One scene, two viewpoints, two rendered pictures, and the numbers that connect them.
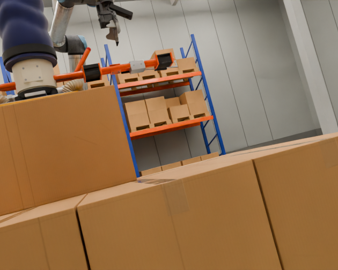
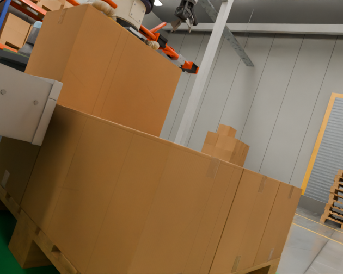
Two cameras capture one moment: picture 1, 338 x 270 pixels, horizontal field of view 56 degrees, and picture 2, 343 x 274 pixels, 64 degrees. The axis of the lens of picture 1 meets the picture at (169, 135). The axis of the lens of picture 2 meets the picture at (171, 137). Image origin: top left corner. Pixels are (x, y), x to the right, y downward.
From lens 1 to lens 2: 0.97 m
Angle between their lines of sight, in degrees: 36
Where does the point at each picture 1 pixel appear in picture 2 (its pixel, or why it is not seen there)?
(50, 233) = (233, 176)
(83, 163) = (141, 108)
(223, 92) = not seen: hidden behind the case
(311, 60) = (194, 105)
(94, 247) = (238, 193)
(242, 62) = not seen: hidden behind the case
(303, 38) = (198, 89)
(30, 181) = (106, 97)
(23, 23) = not seen: outside the picture
